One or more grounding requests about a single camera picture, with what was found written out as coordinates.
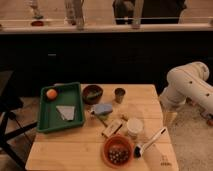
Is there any grey towel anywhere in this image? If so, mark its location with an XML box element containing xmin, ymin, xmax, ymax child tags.
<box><xmin>56</xmin><ymin>105</ymin><xmax>75</xmax><ymax>121</ymax></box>

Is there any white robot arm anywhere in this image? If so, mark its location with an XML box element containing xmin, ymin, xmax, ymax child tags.
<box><xmin>159</xmin><ymin>61</ymin><xmax>213</xmax><ymax>119</ymax></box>

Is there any dark brown bowl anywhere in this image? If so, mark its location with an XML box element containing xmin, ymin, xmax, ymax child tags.
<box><xmin>82</xmin><ymin>85</ymin><xmax>103</xmax><ymax>105</ymax></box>

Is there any blue sponge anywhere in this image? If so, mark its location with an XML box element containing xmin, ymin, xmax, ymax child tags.
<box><xmin>91</xmin><ymin>103</ymin><xmax>113</xmax><ymax>116</ymax></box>

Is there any wooden block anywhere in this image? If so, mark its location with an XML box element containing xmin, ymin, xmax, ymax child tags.
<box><xmin>102</xmin><ymin>119</ymin><xmax>122</xmax><ymax>137</ymax></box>

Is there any green plastic tray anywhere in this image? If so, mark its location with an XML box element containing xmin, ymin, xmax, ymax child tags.
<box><xmin>37</xmin><ymin>82</ymin><xmax>85</xmax><ymax>133</ymax></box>

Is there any orange ball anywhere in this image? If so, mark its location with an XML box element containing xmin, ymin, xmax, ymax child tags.
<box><xmin>46</xmin><ymin>89</ymin><xmax>57</xmax><ymax>100</ymax></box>

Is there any orange bowl with beads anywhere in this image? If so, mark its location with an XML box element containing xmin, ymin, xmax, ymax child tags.
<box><xmin>101</xmin><ymin>135</ymin><xmax>133</xmax><ymax>169</ymax></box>

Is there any dark red dish on counter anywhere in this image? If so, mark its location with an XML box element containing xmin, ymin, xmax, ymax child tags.
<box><xmin>31</xmin><ymin>21</ymin><xmax>44</xmax><ymax>26</ymax></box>

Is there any black chair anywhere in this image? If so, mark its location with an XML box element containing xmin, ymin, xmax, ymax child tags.
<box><xmin>0</xmin><ymin>71</ymin><xmax>37</xmax><ymax>170</ymax></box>

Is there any white handled brush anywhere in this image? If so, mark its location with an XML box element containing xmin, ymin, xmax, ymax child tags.
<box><xmin>134</xmin><ymin>127</ymin><xmax>167</xmax><ymax>158</ymax></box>

